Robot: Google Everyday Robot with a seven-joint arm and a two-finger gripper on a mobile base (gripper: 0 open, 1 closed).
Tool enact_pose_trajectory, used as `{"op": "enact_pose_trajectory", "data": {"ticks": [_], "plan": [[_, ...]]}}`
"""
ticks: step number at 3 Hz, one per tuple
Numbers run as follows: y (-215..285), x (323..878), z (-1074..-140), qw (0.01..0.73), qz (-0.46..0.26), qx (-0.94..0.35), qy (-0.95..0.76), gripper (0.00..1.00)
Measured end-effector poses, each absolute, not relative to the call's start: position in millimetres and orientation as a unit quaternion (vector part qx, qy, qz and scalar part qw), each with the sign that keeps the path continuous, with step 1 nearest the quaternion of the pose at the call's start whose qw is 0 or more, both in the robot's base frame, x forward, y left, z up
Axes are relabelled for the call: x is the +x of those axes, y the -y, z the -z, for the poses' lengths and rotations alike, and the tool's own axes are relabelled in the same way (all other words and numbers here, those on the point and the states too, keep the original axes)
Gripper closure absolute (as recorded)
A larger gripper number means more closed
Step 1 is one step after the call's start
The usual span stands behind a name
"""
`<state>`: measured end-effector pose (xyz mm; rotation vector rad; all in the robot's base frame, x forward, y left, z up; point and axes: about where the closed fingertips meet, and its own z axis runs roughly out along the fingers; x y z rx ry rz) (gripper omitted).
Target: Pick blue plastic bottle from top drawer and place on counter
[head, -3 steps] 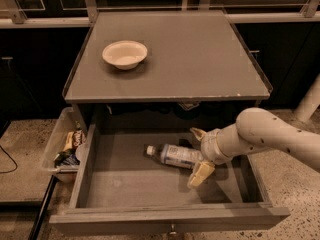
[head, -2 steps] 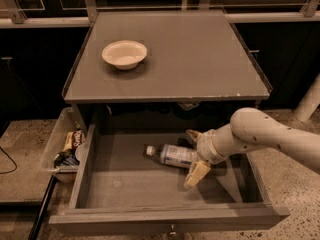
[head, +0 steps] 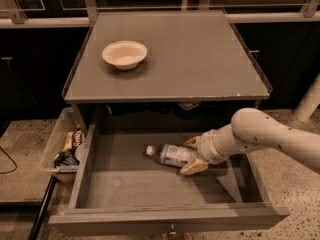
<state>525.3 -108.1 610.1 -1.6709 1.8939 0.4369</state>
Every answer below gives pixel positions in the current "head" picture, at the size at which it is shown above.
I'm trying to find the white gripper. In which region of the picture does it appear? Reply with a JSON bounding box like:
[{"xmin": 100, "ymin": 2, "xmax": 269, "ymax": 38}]
[{"xmin": 180, "ymin": 130, "xmax": 227, "ymax": 176}]

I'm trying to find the blue plastic bottle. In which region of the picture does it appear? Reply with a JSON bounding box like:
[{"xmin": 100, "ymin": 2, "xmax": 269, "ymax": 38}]
[{"xmin": 145, "ymin": 144, "xmax": 196, "ymax": 168}]

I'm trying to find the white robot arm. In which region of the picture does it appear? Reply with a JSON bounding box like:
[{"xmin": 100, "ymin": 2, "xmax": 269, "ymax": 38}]
[{"xmin": 180, "ymin": 108, "xmax": 320, "ymax": 175}]

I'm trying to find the grey drawer cabinet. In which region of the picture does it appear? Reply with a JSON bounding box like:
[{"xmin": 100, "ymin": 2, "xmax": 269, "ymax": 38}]
[{"xmin": 64, "ymin": 10, "xmax": 272, "ymax": 126}]

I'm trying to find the open grey top drawer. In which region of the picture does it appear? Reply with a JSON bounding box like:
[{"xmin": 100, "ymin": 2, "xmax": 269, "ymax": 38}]
[{"xmin": 49, "ymin": 123, "xmax": 289, "ymax": 236}]

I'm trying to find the white paper bowl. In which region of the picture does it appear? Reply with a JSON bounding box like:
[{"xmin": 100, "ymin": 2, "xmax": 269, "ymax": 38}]
[{"xmin": 102, "ymin": 40, "xmax": 147, "ymax": 70}]

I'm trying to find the snack bag in bin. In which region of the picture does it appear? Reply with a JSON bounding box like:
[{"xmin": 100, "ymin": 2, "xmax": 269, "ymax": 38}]
[{"xmin": 63, "ymin": 130, "xmax": 85, "ymax": 151}]

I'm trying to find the dark snack packet in bin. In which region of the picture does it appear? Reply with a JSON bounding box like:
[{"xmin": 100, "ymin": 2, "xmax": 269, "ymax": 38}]
[{"xmin": 54, "ymin": 151, "xmax": 79, "ymax": 167}]

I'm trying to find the clear plastic storage bin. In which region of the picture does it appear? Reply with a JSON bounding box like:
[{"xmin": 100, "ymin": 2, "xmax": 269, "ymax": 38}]
[{"xmin": 41, "ymin": 107, "xmax": 85, "ymax": 183}]

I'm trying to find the white metal railing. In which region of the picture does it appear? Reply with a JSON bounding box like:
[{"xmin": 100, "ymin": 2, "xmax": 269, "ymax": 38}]
[{"xmin": 1, "ymin": 0, "xmax": 320, "ymax": 28}]

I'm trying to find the black cable on floor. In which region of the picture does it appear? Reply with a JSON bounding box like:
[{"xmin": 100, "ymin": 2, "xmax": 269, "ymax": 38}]
[{"xmin": 0, "ymin": 145, "xmax": 18, "ymax": 176}]

